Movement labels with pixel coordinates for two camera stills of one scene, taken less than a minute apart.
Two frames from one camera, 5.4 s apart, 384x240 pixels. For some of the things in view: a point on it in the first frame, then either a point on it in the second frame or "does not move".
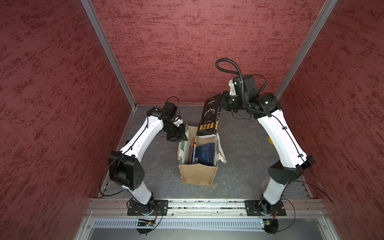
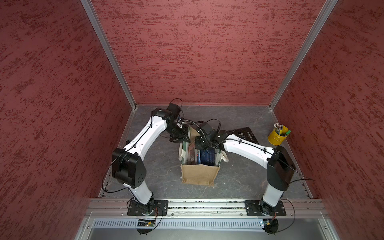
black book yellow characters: (209, 121) to (245, 133)
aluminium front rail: (104, 207) does not move
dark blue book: (205, 154) does not move
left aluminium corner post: (110, 51) does not move
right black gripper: (224, 102) to (197, 145)
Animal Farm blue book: (194, 153) to (198, 159)
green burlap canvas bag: (199, 173) does not move
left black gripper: (179, 136) does not move
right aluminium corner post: (324, 16) does not move
